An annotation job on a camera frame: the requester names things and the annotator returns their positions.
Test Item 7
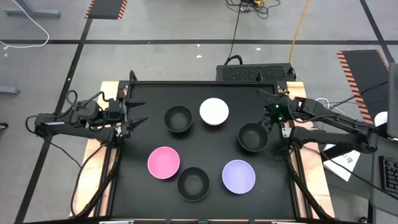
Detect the black hazard-striped floor mat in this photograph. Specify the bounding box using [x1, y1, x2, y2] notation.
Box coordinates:
[336, 49, 390, 126]
[84, 0, 129, 21]

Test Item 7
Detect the white paper sheet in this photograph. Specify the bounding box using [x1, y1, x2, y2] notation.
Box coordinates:
[322, 143, 361, 182]

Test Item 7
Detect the yellow cable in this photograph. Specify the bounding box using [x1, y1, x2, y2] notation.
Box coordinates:
[288, 0, 312, 65]

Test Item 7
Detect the grey desk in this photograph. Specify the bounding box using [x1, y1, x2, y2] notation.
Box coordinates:
[368, 135, 398, 224]

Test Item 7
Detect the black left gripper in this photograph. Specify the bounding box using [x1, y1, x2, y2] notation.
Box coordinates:
[107, 90, 149, 139]

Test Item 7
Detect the purple ribbed bowl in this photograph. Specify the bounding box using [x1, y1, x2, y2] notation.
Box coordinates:
[221, 159, 257, 195]

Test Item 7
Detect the white coiled cable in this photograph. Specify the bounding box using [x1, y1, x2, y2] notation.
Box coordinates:
[314, 97, 363, 126]

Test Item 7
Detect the black ribbed bowl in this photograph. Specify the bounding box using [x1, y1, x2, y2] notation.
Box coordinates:
[164, 105, 193, 134]
[238, 123, 269, 153]
[177, 167, 211, 202]

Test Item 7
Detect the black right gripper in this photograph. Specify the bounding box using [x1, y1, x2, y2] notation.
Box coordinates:
[262, 95, 294, 133]

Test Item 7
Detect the black computer case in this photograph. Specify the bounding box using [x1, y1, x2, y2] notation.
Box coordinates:
[216, 63, 297, 83]

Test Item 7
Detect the black keyboard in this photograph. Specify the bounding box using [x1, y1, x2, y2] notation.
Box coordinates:
[378, 155, 398, 196]

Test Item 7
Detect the white floor cable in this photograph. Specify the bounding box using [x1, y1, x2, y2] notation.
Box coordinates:
[0, 0, 50, 49]

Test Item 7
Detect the black cable bundle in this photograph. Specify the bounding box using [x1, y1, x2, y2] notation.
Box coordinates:
[226, 0, 281, 20]

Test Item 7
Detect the thin black cable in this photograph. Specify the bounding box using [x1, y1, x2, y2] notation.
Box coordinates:
[328, 80, 389, 110]

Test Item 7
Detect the black power cable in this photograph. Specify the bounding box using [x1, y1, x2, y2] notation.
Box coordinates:
[228, 2, 244, 65]

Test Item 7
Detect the white round object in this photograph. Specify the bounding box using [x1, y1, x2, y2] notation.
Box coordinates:
[374, 111, 389, 128]

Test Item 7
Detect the wooden table base board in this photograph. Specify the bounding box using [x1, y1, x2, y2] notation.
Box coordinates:
[68, 80, 336, 218]

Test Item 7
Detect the grey metal stand foot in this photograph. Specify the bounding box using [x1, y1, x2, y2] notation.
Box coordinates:
[0, 86, 21, 95]
[4, 0, 62, 18]

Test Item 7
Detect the grey monitor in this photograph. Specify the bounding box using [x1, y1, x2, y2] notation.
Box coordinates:
[387, 62, 398, 139]

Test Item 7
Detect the pink ribbed bowl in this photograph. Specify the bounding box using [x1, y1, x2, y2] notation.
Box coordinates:
[147, 146, 181, 180]

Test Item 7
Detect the white ribbed bowl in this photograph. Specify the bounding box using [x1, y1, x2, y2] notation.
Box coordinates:
[199, 97, 230, 126]

